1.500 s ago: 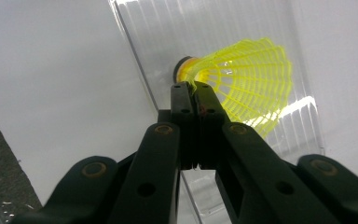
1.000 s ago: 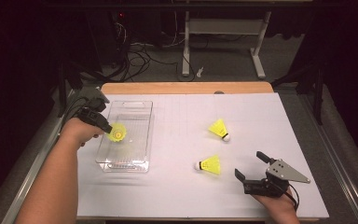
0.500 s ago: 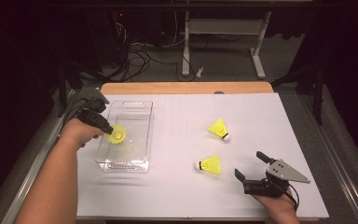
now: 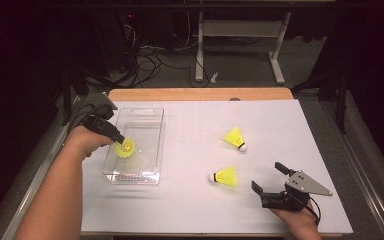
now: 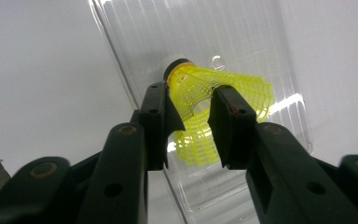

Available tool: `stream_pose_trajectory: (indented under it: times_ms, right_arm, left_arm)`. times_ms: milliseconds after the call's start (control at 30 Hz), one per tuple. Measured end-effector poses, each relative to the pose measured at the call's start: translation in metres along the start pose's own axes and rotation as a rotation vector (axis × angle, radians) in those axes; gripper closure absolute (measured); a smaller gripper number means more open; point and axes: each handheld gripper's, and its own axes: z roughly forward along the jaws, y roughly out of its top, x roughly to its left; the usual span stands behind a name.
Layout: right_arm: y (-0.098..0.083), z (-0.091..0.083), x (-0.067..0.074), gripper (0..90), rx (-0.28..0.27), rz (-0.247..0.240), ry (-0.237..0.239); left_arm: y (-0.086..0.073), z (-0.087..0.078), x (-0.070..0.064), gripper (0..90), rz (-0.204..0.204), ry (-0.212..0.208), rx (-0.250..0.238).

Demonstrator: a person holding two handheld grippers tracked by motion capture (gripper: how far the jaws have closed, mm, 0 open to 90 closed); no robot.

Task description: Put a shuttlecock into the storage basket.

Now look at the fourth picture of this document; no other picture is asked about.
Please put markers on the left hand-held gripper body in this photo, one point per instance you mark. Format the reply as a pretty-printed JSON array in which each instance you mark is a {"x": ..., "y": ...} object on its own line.
[{"x": 96, "y": 120}]

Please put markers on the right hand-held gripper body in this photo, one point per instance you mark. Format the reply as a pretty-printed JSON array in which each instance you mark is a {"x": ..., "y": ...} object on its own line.
[{"x": 286, "y": 200}]

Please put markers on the yellow shuttlecock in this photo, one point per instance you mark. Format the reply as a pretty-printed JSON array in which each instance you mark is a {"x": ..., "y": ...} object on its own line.
[
  {"x": 125, "y": 150},
  {"x": 227, "y": 176},
  {"x": 235, "y": 137}
]

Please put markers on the clear plastic tray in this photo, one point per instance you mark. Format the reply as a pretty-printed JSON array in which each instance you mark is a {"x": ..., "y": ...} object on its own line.
[{"x": 146, "y": 133}]

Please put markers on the person's left hand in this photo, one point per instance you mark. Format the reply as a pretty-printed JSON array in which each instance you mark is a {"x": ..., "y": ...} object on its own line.
[{"x": 86, "y": 141}]

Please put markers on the person's right hand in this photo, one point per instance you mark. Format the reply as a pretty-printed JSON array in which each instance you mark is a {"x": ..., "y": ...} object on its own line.
[{"x": 300, "y": 220}]

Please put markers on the black metal stand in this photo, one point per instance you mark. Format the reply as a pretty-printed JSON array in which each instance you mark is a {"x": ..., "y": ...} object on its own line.
[
  {"x": 341, "y": 110},
  {"x": 67, "y": 96}
]

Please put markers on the white table cover board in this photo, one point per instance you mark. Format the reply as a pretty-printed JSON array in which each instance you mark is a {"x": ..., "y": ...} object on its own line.
[{"x": 196, "y": 213}]

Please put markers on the grey round table grommet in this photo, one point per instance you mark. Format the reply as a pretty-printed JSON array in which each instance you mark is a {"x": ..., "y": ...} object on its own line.
[{"x": 235, "y": 99}]

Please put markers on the dark equipment box red light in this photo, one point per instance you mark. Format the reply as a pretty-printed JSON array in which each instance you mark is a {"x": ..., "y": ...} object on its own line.
[{"x": 116, "y": 36}]

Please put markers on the small white floor object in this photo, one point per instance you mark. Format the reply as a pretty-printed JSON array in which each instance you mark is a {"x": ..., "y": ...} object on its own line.
[{"x": 215, "y": 76}]

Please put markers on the grey metal floor rail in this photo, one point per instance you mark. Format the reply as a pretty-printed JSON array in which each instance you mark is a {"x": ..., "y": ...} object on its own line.
[
  {"x": 51, "y": 150},
  {"x": 363, "y": 180}
]

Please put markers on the white metal desk frame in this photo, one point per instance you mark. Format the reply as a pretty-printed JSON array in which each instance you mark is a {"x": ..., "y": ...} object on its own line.
[{"x": 240, "y": 28}]

